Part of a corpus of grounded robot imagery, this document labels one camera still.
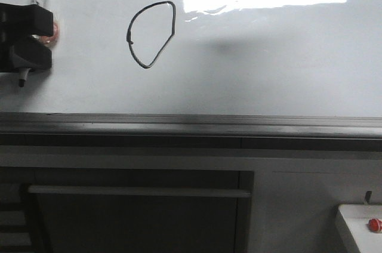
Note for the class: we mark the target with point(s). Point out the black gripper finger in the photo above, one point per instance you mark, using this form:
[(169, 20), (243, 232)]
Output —
[(29, 53), (30, 20)]

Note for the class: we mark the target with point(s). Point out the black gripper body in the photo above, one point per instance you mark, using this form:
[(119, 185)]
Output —
[(6, 22)]

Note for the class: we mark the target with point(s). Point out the red round magnet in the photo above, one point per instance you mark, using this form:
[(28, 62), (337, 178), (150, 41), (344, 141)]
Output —
[(49, 41)]

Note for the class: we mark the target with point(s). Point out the dark cabinet with grey bar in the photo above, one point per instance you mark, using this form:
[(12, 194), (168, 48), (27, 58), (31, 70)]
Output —
[(124, 210)]

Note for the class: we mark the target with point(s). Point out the white plastic tray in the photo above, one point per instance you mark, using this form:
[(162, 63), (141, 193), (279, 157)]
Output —
[(352, 224)]

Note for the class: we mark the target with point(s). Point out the small red cap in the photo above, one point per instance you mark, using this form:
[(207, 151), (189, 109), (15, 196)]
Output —
[(375, 225)]

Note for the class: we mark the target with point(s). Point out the white whiteboard with grey frame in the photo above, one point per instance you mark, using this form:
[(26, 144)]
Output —
[(249, 68)]

